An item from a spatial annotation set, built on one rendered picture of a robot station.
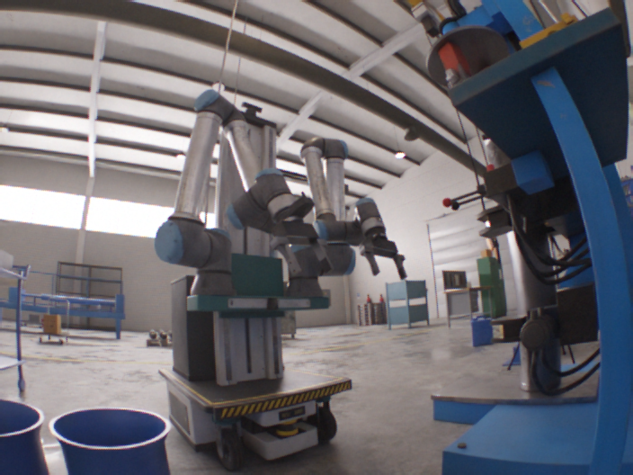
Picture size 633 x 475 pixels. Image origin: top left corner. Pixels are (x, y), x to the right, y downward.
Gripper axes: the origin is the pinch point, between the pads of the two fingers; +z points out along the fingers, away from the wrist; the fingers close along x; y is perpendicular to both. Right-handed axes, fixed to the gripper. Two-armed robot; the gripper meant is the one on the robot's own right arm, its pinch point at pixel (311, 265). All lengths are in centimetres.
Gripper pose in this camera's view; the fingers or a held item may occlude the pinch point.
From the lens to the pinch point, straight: 81.9
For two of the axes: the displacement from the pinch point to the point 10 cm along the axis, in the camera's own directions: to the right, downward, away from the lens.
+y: -6.4, 5.8, 5.0
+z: 4.3, 8.1, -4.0
